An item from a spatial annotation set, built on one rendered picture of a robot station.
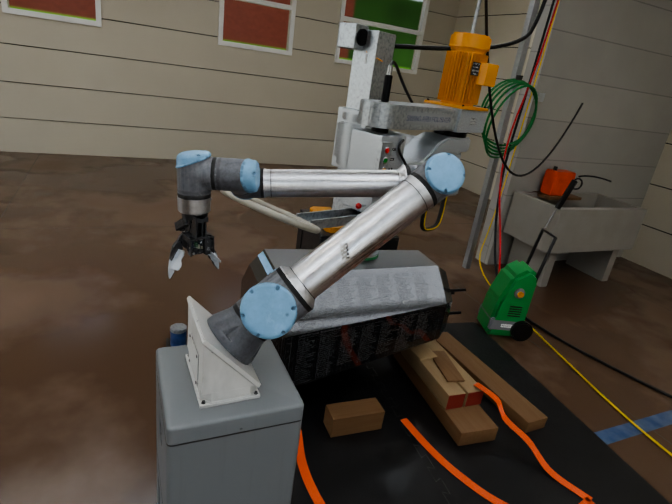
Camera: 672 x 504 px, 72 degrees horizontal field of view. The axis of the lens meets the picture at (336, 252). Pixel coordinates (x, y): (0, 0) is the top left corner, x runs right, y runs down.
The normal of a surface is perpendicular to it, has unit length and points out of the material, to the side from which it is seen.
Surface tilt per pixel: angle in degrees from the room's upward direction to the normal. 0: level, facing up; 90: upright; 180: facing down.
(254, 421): 90
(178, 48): 90
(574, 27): 90
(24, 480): 0
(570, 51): 90
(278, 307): 70
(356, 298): 45
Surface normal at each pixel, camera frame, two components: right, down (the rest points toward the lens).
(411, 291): 0.36, -0.38
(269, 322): 0.02, 0.04
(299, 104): 0.40, 0.39
